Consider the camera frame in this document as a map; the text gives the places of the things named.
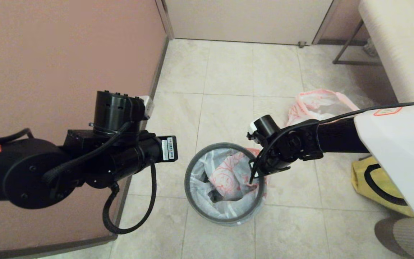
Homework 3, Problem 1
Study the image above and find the grey plastic bin ring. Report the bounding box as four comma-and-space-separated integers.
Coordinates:
184, 142, 267, 226

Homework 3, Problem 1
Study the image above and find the white red bag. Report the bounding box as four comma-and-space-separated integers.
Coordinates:
287, 89, 360, 126

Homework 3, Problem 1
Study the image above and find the white plastic bag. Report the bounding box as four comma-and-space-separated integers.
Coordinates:
189, 147, 270, 222

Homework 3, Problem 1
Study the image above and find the yellow fabric tote bag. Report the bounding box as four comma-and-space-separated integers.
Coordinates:
351, 155, 414, 217

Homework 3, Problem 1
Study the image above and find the pink brown partition panel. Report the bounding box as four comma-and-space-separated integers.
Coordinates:
0, 0, 169, 259

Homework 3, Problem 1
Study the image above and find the beige partition panel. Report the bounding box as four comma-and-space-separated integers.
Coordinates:
164, 0, 335, 46

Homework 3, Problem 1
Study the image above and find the cream ribbed bench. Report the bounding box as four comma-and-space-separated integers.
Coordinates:
358, 0, 414, 105

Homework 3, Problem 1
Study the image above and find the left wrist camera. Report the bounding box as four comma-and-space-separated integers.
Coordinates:
141, 95, 155, 119

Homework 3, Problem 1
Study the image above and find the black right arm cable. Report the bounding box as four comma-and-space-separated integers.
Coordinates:
249, 101, 414, 184

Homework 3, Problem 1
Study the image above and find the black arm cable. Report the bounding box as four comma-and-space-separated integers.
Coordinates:
249, 101, 414, 184
0, 122, 157, 235

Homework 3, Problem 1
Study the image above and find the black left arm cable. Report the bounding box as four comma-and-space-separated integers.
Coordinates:
0, 122, 157, 235

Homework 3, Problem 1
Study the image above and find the dark metal bench frame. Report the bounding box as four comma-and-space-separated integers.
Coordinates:
333, 20, 382, 65

